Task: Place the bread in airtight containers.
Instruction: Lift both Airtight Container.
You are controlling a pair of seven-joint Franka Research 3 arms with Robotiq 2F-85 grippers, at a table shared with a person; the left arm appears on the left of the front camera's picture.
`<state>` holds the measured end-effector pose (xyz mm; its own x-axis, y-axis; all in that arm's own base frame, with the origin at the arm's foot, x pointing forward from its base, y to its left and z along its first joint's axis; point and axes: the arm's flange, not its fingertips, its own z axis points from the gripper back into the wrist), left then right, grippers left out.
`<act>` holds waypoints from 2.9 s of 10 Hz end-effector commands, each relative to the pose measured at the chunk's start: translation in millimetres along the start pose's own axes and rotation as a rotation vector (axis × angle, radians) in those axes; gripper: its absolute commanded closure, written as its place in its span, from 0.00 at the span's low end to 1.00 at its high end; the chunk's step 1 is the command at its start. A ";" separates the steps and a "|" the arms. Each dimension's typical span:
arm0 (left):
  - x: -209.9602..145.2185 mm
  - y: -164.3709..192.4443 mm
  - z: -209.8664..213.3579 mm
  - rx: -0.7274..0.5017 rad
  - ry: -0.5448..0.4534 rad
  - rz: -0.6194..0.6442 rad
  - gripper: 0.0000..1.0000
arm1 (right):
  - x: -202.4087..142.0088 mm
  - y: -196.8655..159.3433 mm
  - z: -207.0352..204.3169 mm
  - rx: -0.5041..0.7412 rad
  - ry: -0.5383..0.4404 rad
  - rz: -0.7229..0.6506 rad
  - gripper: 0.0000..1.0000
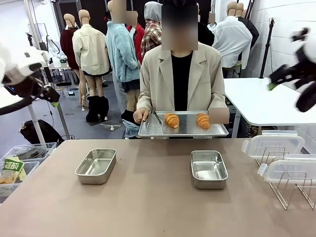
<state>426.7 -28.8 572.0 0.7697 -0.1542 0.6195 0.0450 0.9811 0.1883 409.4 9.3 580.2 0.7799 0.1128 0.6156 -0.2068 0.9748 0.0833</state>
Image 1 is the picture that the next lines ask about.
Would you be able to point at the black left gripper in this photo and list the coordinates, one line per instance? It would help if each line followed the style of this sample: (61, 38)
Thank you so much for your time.
(48, 93)

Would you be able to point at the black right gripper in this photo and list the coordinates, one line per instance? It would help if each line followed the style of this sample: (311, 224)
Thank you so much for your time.
(284, 74)

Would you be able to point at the clear plastic clip lid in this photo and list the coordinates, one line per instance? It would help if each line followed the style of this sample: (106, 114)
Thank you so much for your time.
(271, 143)
(291, 170)

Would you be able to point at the rectangular steel container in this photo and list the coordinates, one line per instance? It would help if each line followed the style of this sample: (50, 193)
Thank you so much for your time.
(208, 169)
(96, 165)

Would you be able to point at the golden croissant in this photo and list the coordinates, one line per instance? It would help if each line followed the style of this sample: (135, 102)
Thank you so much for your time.
(203, 121)
(172, 120)

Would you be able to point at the perforated steel baking tray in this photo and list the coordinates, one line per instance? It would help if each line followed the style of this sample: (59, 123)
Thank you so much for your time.
(187, 127)

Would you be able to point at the steel tongs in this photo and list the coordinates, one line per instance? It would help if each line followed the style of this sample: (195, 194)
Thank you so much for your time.
(158, 118)

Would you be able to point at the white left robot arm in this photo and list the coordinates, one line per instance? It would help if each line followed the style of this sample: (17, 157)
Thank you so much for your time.
(29, 58)

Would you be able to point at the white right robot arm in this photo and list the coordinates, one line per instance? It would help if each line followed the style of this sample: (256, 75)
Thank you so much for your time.
(309, 49)

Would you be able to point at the person's left hand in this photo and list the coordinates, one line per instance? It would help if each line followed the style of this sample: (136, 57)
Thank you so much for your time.
(218, 116)

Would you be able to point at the person's right hand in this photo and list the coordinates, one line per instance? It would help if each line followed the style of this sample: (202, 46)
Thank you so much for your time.
(140, 115)

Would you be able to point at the white table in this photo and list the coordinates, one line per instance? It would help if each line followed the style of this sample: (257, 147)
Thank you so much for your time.
(251, 103)

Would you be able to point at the white stand pole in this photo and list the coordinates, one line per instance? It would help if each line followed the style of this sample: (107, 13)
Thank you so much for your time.
(37, 126)

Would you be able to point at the black bag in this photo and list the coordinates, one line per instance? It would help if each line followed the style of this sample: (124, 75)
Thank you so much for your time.
(42, 130)

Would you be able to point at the black tripod stand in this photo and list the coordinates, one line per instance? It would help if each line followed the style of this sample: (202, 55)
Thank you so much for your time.
(267, 49)

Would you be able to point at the clear plastic storage bin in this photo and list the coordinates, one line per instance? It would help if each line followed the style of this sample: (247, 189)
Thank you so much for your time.
(42, 148)
(30, 168)

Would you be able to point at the mannequin in black jacket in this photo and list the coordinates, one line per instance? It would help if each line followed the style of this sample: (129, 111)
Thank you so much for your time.
(252, 29)

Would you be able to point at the mannequin in dark red sweater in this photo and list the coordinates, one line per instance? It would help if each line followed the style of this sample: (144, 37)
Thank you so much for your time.
(67, 44)

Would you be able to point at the mannequin in cream jacket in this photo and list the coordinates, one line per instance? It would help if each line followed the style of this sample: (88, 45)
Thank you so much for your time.
(91, 49)

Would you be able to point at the green snack bag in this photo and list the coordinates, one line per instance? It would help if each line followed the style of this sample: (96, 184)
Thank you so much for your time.
(11, 166)

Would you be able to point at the mannequin in blue fleece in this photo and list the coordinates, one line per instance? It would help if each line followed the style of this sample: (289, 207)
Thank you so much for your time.
(121, 54)

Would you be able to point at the mannequin in black clothes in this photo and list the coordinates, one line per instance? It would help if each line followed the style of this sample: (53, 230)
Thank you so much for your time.
(205, 34)

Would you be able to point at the person in beige blazer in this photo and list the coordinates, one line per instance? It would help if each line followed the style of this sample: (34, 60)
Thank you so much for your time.
(185, 86)

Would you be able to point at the mannequin in red jacket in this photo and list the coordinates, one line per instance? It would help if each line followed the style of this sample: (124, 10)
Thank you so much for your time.
(138, 37)

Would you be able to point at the mannequin in plaid shirt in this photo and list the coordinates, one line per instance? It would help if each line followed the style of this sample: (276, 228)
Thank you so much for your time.
(150, 37)

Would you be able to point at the metal mannequin base plate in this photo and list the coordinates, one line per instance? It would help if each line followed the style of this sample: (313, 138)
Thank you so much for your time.
(112, 127)

